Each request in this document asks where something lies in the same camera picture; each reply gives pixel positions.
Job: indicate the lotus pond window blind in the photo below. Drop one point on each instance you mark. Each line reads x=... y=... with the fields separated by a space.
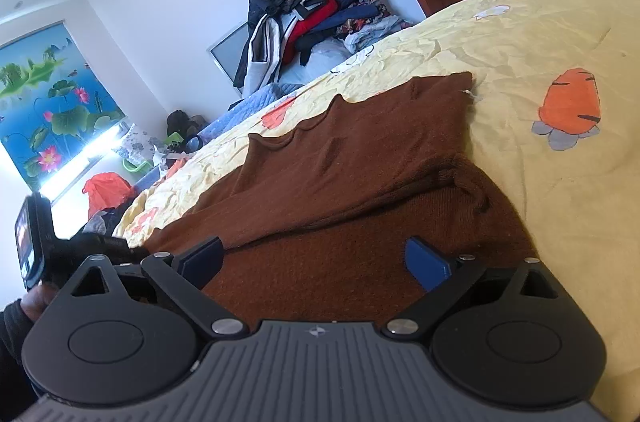
x=52 y=104

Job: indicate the pile of clothes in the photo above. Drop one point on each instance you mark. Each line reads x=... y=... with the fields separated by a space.
x=319 y=32

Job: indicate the green plastic basket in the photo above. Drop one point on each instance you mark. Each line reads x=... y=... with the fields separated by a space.
x=137 y=167

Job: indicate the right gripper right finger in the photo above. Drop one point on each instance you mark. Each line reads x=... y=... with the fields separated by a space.
x=510 y=337

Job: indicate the grey framed board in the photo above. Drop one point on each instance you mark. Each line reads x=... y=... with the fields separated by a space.
x=227 y=52

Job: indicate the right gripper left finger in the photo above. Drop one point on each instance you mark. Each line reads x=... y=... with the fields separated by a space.
x=119 y=334

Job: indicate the person's left hand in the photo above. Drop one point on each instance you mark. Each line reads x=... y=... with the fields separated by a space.
x=35 y=301

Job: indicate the orange red bag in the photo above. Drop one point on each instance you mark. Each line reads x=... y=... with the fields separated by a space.
x=106 y=191

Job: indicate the dark stuffed toy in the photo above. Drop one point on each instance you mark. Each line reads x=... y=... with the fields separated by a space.
x=179 y=122

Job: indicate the brown knit sweater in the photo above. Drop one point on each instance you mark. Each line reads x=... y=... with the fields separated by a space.
x=315 y=222

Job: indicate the blue quilted blanket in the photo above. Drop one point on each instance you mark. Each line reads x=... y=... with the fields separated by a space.
x=244 y=109

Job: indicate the yellow carrot print bedsheet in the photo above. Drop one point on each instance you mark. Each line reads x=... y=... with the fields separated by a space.
x=555 y=125

